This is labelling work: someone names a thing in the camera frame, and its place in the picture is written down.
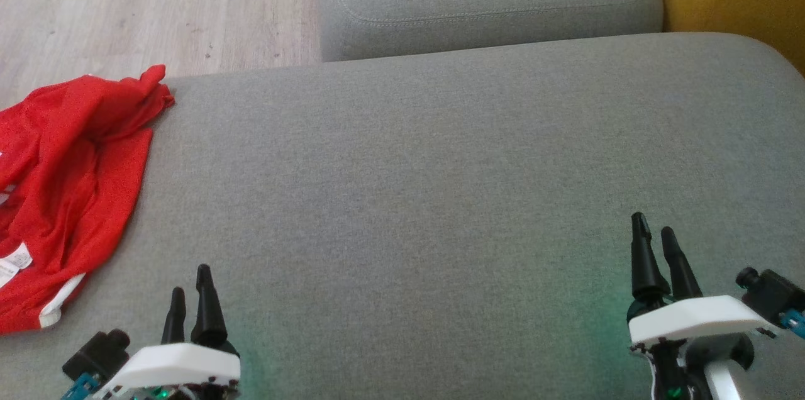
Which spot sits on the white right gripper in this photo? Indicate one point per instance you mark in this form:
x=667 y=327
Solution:
x=692 y=318

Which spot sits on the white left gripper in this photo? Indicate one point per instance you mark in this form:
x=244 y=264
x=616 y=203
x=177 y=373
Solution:
x=176 y=365

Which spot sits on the red mesh jersey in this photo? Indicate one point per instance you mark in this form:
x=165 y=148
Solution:
x=69 y=155

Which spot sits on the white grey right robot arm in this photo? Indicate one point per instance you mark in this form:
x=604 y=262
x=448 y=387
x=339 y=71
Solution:
x=723 y=375

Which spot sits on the large grey sofa seat cushion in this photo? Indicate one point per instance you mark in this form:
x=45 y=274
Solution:
x=402 y=199

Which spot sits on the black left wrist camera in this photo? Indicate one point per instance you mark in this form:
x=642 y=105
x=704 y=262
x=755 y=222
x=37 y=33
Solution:
x=97 y=353

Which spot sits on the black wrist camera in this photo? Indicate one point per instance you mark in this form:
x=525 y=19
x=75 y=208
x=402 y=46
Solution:
x=770 y=293
x=97 y=353

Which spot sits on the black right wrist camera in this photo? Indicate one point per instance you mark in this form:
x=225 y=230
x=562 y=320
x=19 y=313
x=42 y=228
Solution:
x=770 y=293

